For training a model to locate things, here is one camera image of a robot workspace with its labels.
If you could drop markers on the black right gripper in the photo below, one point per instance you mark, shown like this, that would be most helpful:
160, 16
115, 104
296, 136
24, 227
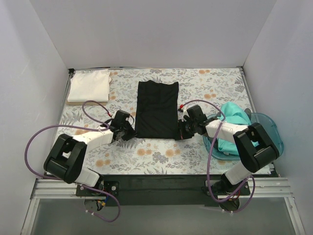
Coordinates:
184, 129

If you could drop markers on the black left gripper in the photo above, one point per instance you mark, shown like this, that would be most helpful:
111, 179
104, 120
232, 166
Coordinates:
127, 132

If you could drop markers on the black t-shirt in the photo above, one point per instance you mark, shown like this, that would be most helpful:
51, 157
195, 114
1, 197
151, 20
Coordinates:
156, 110

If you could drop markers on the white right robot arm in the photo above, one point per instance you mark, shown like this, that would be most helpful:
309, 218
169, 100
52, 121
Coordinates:
253, 138

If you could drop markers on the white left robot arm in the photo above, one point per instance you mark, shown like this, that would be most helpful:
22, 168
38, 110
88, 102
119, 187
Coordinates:
66, 158

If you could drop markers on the floral patterned table mat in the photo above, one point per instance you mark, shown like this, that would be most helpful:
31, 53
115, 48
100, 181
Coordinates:
209, 88

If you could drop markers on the teal t-shirt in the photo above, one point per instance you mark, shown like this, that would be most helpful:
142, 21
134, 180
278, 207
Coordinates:
234, 115

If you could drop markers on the folded white t-shirt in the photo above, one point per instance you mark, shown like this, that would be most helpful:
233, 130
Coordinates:
89, 85

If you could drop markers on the brown cardboard board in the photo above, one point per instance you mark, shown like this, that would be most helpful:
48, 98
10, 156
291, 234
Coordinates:
89, 102

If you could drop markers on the teal plastic basket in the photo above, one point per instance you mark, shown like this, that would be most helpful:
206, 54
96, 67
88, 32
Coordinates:
269, 126

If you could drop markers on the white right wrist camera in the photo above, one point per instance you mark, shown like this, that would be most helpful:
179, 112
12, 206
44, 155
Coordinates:
184, 113

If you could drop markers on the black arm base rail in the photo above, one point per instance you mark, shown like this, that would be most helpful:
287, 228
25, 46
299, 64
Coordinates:
155, 189

